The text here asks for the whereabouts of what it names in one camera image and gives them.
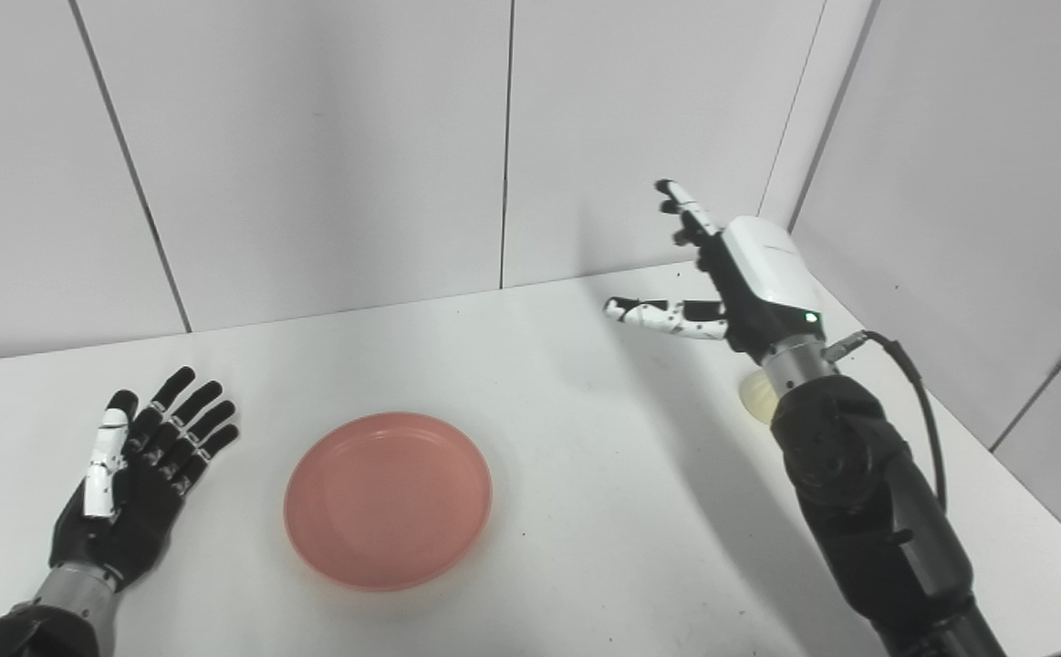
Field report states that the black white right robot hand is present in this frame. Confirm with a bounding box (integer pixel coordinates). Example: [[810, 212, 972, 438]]
[[603, 179, 828, 362]]

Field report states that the cream steamed bun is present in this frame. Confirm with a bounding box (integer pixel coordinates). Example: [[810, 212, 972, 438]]
[[737, 367, 783, 426]]

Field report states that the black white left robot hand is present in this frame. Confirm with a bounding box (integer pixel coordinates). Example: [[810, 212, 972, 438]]
[[48, 366, 241, 592]]

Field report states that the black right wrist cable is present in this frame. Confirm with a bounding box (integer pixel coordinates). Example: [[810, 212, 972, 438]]
[[820, 329, 950, 514]]

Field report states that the pink round plate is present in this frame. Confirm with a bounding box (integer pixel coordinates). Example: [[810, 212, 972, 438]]
[[284, 412, 494, 593]]

